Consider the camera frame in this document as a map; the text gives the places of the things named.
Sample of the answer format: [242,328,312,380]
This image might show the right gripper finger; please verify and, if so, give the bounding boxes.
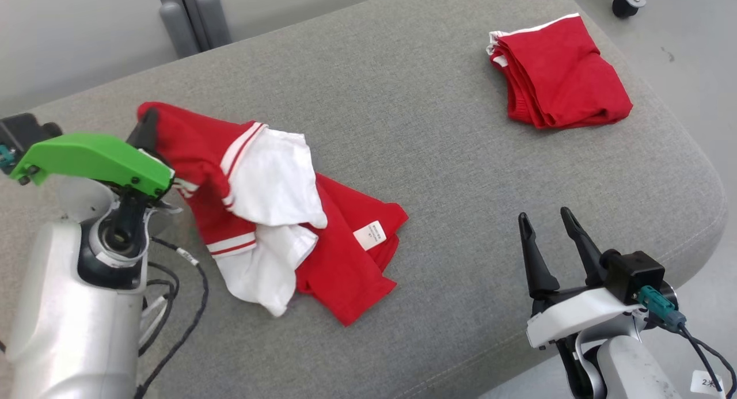
[518,212,561,300]
[561,207,606,286]

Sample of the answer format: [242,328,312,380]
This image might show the thin black cable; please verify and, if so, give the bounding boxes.
[138,278,180,356]

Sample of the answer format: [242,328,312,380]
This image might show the white paper label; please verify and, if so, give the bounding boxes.
[690,369,724,396]

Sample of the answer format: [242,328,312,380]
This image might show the red shorts white trim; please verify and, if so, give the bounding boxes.
[487,13,634,130]

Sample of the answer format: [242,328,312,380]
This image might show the red white-sleeved T-shirt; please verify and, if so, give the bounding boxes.
[137,101,409,328]

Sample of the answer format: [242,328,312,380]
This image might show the right camera teal connector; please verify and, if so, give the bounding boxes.
[636,286,687,332]

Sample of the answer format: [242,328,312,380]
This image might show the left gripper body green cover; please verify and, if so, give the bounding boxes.
[10,132,175,200]

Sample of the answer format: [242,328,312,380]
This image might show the black cable with white tag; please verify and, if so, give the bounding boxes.
[134,237,210,399]

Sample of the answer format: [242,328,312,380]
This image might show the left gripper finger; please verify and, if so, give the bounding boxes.
[126,108,162,155]

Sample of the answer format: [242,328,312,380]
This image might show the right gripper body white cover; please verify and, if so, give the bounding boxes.
[526,283,644,349]

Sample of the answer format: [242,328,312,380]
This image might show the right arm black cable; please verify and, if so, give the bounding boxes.
[678,324,737,399]

